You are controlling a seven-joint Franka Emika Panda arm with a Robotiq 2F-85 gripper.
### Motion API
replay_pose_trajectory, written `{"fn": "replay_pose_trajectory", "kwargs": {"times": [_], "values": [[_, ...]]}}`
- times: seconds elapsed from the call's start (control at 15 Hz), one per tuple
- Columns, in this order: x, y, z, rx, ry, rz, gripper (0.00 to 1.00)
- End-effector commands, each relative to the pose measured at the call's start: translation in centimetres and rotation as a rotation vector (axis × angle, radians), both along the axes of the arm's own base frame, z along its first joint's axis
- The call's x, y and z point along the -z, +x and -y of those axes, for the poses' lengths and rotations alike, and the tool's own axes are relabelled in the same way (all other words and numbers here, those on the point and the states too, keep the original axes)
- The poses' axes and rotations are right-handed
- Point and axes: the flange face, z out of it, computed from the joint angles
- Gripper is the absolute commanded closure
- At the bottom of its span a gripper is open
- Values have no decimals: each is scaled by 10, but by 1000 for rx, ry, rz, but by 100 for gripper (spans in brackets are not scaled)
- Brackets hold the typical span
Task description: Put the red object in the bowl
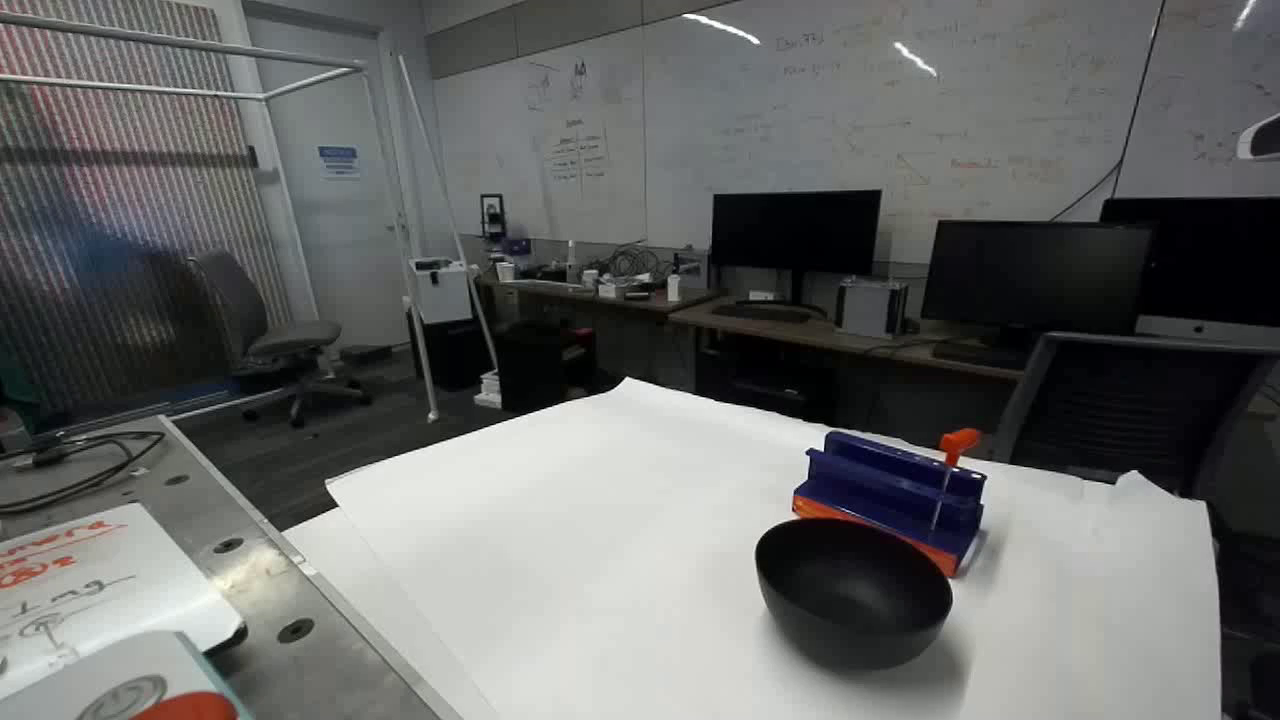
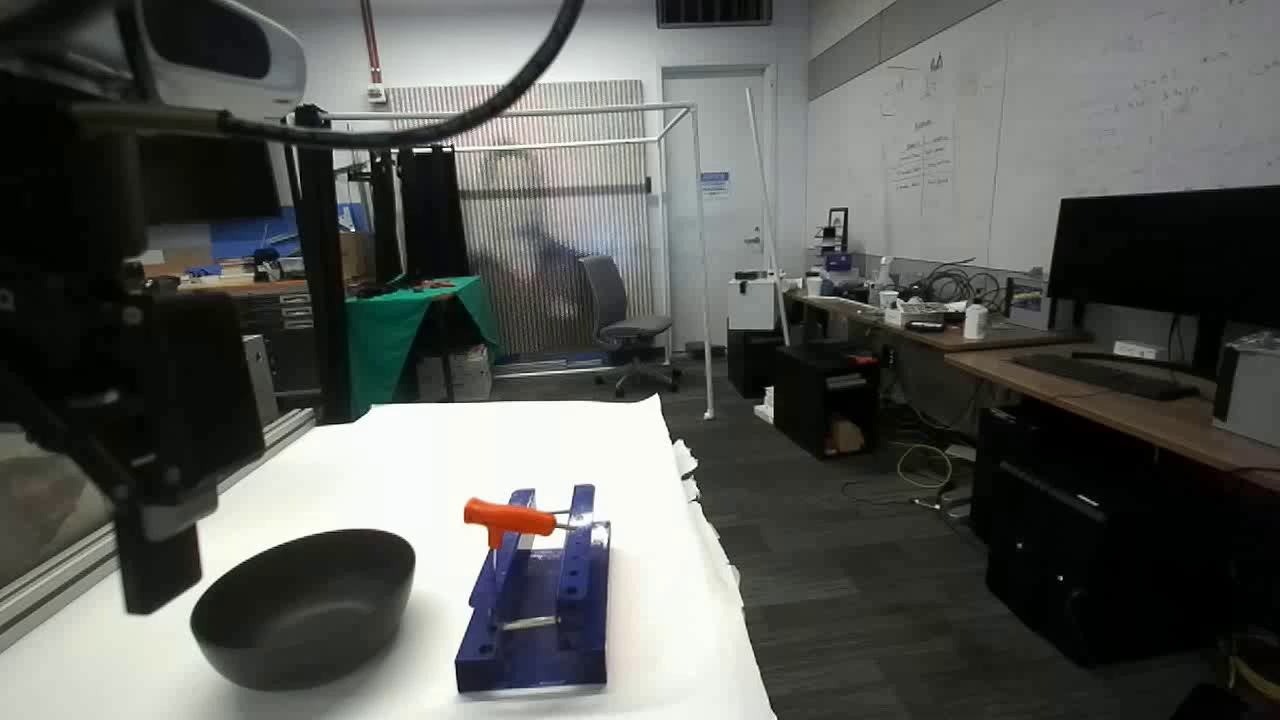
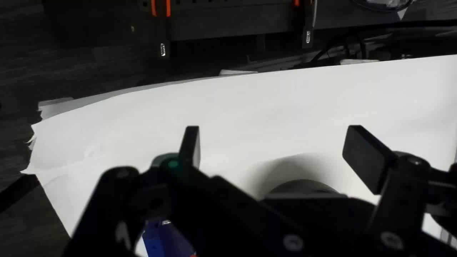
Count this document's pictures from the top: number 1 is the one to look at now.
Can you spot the white box on desk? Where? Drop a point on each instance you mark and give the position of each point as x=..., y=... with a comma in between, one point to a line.
x=869, y=306

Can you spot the blue door sign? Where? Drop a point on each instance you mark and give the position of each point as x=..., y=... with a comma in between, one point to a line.
x=337, y=156

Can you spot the blue and orange rack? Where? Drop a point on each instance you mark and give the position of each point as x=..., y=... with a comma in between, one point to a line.
x=894, y=489

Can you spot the red-handled tool with metal shaft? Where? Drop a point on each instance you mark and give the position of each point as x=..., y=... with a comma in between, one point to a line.
x=954, y=449

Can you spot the white and red booklet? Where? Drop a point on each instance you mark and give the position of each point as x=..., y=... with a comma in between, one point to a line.
x=140, y=678

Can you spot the black monitor centre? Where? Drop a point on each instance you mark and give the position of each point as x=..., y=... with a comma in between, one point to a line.
x=798, y=235

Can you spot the wooden desk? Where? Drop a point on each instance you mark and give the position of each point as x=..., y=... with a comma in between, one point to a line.
x=806, y=332

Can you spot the grey office chair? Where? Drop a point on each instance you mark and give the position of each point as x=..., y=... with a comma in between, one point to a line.
x=260, y=350

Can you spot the black monitor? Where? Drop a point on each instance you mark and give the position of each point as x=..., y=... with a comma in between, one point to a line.
x=798, y=235
x=1039, y=278

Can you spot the black bowl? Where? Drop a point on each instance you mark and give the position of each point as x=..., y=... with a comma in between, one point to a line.
x=851, y=596

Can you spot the black monitor right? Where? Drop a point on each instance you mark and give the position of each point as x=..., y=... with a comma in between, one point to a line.
x=1039, y=278

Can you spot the white paper with red writing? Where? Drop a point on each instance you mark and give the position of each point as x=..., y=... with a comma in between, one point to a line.
x=103, y=577

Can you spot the large white paper sheet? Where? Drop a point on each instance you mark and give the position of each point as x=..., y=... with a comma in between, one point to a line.
x=594, y=562

